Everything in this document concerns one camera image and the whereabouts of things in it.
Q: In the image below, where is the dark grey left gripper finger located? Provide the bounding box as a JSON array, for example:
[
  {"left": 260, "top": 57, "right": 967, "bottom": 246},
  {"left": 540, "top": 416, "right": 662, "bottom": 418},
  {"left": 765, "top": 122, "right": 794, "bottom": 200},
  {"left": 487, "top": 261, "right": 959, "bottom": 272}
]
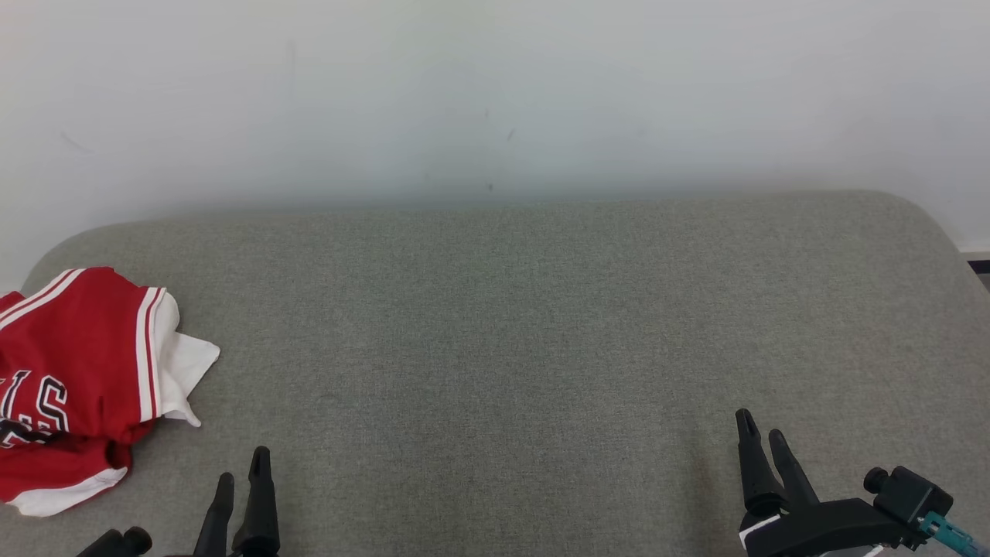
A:
[
  {"left": 193, "top": 473, "right": 235, "bottom": 557},
  {"left": 232, "top": 446, "right": 281, "bottom": 557}
]

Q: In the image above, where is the red shirt with white sleeves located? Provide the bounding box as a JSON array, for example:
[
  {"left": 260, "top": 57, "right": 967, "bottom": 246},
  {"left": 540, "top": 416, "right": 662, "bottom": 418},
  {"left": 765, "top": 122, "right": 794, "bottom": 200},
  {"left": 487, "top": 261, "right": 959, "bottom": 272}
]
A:
[{"left": 0, "top": 267, "right": 221, "bottom": 449}]

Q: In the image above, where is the crumpled red and white garment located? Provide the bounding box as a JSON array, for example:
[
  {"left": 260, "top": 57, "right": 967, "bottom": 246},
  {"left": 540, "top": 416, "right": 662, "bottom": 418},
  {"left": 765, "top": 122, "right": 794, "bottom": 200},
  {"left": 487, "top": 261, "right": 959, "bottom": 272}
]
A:
[{"left": 0, "top": 433, "right": 134, "bottom": 518}]

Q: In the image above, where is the right camera cable teal plug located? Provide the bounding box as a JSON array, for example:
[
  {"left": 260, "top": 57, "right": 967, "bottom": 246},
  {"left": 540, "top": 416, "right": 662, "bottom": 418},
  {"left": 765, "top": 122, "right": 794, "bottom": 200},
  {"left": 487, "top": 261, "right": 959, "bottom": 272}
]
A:
[{"left": 920, "top": 511, "right": 990, "bottom": 557}]

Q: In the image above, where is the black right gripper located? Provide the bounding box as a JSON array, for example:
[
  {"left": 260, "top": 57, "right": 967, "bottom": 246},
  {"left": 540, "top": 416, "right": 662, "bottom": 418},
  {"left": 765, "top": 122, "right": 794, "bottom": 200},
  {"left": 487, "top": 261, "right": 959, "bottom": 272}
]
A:
[{"left": 735, "top": 408, "right": 927, "bottom": 557}]

